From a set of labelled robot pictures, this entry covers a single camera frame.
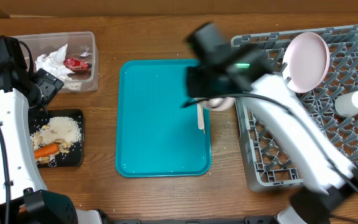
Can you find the clear crumpled plastic wrapper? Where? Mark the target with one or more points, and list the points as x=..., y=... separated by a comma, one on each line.
x=86, y=51

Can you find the pile of white rice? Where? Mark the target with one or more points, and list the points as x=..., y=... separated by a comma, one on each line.
x=75, y=156

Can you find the clear plastic waste bin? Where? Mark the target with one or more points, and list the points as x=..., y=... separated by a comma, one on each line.
x=39, y=44

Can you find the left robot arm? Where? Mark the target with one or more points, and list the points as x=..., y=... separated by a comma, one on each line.
x=24, y=197

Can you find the pile of peanuts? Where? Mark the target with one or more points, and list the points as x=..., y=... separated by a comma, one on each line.
x=49, y=141

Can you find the white round plate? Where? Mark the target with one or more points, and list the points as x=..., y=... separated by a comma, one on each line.
x=307, y=60

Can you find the pink bowl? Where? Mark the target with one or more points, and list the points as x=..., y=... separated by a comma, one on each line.
x=219, y=104

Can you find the orange carrot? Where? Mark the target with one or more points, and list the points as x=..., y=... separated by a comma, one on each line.
x=46, y=150

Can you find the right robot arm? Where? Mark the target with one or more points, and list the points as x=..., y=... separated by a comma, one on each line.
x=329, y=178

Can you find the white plastic cup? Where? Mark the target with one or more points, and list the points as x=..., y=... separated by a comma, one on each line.
x=347, y=105

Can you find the black rectangular tray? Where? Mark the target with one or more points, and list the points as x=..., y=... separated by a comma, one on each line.
x=65, y=112

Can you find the crumpled white tissue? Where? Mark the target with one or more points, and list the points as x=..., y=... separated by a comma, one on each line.
x=54, y=63

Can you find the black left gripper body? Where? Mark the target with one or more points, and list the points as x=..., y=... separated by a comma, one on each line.
x=46, y=86

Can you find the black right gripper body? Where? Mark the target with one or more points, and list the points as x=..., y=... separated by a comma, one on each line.
x=201, y=83

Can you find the red snack wrapper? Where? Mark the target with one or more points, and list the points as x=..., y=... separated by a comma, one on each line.
x=75, y=64

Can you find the grey dishwasher rack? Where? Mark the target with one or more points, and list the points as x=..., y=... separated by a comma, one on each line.
x=265, y=164

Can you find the teal serving tray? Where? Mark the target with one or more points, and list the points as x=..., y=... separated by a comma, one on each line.
x=155, y=135

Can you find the white plastic fork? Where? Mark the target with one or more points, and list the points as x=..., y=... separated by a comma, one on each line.
x=200, y=117

